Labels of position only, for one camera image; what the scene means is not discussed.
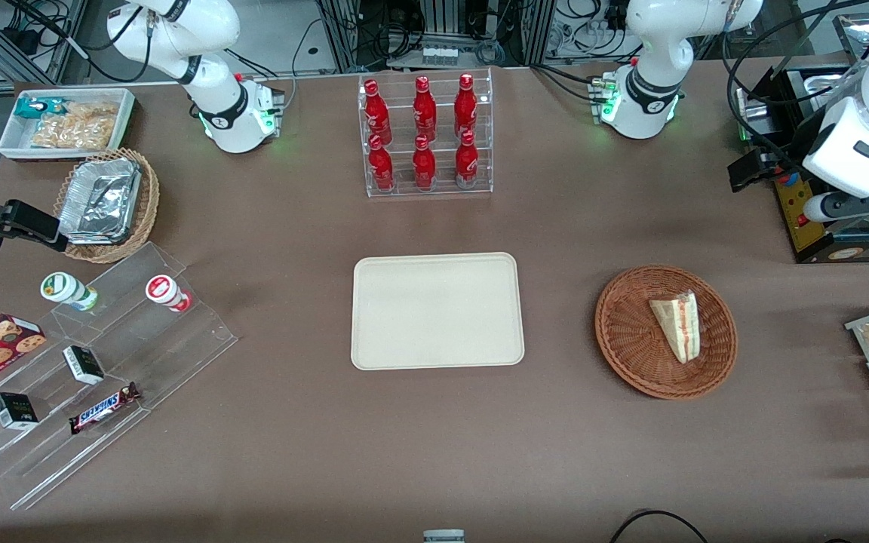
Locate steel food pan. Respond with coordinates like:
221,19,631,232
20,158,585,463
797,66,869,103

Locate white rectangular snack bin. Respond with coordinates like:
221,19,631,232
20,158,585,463
0,87,137,162

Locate green-lidded white cup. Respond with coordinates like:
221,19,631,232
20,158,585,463
40,271,100,312

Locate brown wicker basket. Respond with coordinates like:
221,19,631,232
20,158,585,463
594,265,738,400

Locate clear bag of crackers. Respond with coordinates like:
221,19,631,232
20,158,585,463
30,101,120,150

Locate clear acrylic stepped shelf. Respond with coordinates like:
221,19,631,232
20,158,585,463
0,241,240,511

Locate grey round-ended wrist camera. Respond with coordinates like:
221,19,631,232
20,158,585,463
803,189,869,224

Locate stack of foil trays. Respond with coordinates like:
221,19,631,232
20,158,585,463
57,158,143,245

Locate beige plastic tray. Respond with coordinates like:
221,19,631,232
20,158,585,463
351,252,525,372

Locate light wicker basket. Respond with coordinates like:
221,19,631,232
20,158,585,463
53,148,161,264

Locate small black box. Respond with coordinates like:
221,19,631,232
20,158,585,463
62,345,106,386
0,391,40,431

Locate triangular sandwich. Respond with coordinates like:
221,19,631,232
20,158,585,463
649,291,702,365

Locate red-lidded white cup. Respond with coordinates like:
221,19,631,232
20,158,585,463
145,275,193,313

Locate teal snack packet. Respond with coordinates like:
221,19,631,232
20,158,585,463
14,97,67,121

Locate black hot food cabinet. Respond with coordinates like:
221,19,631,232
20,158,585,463
733,14,869,264

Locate aluminium equipment rack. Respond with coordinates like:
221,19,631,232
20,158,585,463
317,0,557,70

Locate Snickers chocolate bar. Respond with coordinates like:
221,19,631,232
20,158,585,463
68,382,142,435

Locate red drink bottle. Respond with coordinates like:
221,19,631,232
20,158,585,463
413,76,438,143
412,134,438,192
364,79,393,145
454,130,481,190
368,134,396,192
454,73,479,141

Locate clear acrylic bottle rack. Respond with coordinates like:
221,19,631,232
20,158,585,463
358,67,495,199

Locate black floor cable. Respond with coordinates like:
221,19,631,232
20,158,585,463
609,510,710,543

